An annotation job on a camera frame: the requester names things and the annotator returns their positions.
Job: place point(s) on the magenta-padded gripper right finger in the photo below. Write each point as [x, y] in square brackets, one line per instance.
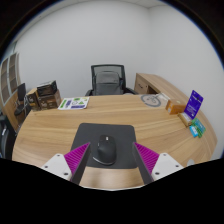
[166, 165]

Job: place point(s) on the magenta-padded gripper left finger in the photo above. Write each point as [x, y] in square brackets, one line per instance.
[56, 165]

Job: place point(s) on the black computer mouse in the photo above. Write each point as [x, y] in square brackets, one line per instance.
[106, 150]

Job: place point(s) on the dark grey mouse pad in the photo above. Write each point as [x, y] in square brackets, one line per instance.
[123, 140]

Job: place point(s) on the teal small pack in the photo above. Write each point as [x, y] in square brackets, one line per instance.
[193, 131]

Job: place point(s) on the green small pack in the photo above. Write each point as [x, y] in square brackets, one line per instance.
[200, 126]

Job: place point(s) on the orange small box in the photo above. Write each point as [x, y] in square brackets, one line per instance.
[175, 107]

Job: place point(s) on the large brown cardboard box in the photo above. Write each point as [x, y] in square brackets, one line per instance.
[50, 101]

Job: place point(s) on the printed paper sheet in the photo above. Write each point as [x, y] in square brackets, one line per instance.
[74, 103]

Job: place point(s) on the purple card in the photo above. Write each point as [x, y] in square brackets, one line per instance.
[193, 105]

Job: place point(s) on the clear bag with round print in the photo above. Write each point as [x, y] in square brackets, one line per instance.
[151, 100]

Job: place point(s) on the small brown cardboard box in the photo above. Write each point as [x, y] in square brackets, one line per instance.
[32, 100]

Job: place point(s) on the black open-top box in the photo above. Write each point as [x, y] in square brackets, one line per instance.
[46, 88]

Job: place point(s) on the black metal-legged visitor chair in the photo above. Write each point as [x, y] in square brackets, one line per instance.
[21, 91]

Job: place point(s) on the wooden side desk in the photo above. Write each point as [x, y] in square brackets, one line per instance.
[153, 81]

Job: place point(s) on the black mesh office chair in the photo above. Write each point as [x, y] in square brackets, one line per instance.
[93, 80]

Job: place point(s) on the grey backpack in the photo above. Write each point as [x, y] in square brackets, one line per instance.
[107, 83]

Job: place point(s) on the wooden shelf unit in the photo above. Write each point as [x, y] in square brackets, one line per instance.
[9, 80]

